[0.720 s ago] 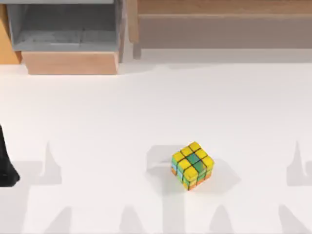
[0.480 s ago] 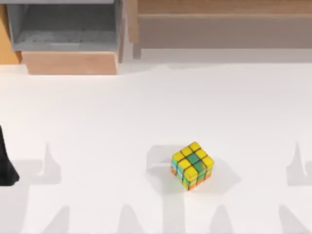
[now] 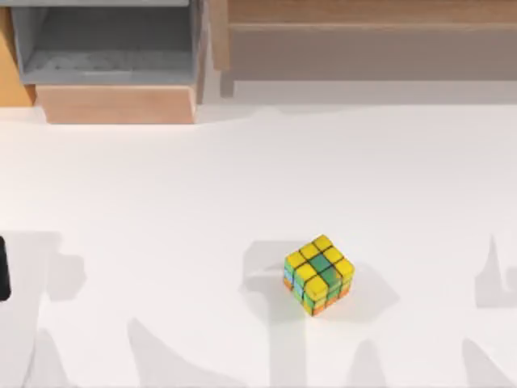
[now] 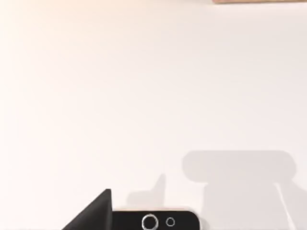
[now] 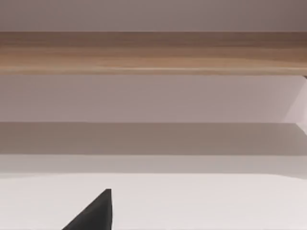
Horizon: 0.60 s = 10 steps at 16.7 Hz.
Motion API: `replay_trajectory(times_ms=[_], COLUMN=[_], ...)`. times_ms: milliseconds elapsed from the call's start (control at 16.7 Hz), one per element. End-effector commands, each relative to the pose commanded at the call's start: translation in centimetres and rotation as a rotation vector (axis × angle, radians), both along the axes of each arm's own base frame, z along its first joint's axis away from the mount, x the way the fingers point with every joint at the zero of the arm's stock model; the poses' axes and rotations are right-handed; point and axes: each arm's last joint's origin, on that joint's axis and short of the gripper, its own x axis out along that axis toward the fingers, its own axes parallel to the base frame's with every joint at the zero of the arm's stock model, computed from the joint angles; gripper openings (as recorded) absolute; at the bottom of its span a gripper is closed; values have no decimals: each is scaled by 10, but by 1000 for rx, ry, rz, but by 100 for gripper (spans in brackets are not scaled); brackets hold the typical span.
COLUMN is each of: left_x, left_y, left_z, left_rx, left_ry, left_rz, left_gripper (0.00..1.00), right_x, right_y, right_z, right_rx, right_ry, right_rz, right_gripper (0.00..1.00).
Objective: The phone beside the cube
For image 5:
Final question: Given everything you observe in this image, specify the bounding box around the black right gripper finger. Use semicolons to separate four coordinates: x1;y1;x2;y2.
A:
61;188;113;230

